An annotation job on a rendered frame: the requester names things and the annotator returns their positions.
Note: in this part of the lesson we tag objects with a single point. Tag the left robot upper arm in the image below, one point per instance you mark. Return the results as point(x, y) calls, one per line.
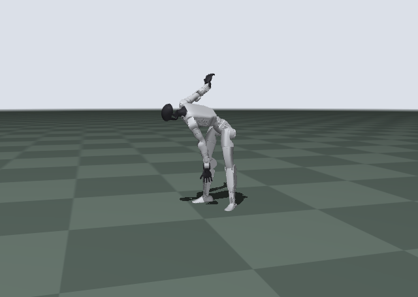
point(194, 127)

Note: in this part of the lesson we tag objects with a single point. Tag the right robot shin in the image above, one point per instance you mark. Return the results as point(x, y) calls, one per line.
point(206, 186)

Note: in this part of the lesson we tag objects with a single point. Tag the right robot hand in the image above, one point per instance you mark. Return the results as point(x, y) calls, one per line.
point(208, 79)

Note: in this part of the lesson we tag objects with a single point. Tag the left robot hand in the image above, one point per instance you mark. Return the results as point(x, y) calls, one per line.
point(206, 174)

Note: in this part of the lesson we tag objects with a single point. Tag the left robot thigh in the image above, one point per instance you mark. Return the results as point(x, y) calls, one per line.
point(227, 146)

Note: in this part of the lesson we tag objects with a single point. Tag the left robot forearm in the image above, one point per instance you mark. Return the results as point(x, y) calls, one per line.
point(204, 153)

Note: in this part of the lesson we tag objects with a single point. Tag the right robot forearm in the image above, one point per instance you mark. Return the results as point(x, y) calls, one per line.
point(203, 90)

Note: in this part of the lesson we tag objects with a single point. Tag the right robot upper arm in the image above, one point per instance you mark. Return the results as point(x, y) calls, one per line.
point(190, 99)

